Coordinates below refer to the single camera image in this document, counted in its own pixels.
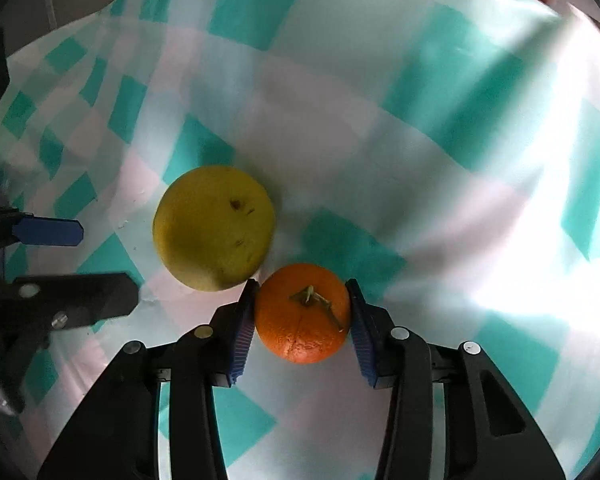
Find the teal white checkered tablecloth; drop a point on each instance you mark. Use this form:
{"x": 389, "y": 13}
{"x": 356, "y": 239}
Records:
{"x": 444, "y": 153}

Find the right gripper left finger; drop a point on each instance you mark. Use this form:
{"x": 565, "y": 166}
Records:
{"x": 113, "y": 434}

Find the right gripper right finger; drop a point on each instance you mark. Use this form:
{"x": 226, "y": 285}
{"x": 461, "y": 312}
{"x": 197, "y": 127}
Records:
{"x": 489, "y": 432}

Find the yellow pear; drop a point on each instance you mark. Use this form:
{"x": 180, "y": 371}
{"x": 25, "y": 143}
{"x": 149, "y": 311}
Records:
{"x": 213, "y": 227}

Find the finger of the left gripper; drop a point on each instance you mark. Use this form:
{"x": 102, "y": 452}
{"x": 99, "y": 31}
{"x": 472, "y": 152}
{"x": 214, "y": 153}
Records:
{"x": 76, "y": 300}
{"x": 19, "y": 227}

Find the orange tangerine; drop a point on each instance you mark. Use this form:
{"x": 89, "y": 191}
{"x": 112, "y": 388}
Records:
{"x": 302, "y": 313}

